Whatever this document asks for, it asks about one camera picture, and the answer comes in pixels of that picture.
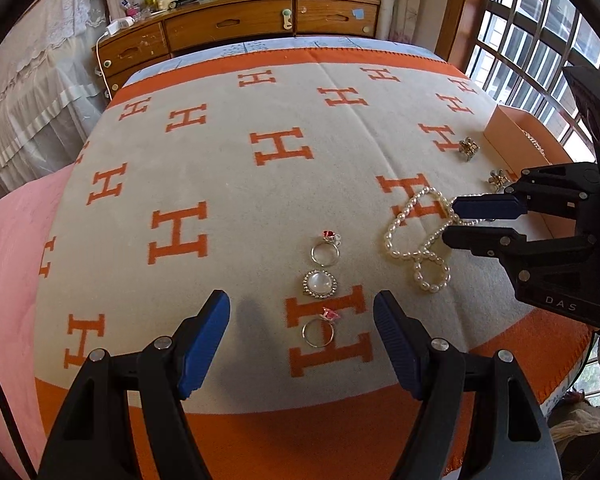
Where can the blue square sticker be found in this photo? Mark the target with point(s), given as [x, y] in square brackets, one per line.
[358, 13]

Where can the beige floral curtain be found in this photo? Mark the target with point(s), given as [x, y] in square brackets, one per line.
[410, 5]

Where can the small flower hair clip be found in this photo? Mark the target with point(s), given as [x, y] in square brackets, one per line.
[467, 147]
[497, 179]

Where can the light blue floral sheet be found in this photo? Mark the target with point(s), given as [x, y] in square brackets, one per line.
[330, 42]

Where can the round rhinestone brooch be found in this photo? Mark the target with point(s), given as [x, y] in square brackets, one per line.
[320, 282]

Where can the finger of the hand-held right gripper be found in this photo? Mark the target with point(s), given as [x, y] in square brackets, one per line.
[475, 237]
[485, 207]

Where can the green white plastic hook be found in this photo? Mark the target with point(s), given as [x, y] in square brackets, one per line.
[286, 19]

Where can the pink bed sheet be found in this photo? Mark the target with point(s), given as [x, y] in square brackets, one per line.
[10, 260]

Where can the white lace furniture cover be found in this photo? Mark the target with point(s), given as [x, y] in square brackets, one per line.
[30, 60]

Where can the white charger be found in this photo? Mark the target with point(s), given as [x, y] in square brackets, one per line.
[120, 26]

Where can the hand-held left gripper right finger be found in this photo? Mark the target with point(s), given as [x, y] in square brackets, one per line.
[397, 345]

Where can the pink cardboard box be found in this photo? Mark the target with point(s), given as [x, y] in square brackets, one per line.
[505, 130]

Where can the wooden desk with drawers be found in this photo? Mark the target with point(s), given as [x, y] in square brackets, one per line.
[230, 22]

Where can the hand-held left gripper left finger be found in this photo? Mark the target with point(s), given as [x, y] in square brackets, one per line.
[205, 345]

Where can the window with metal grille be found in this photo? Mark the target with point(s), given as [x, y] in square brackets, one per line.
[530, 35]

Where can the orange beige printed blanket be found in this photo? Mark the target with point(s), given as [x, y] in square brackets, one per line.
[230, 185]

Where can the cluster of small bottles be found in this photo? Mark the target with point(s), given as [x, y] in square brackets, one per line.
[147, 4]

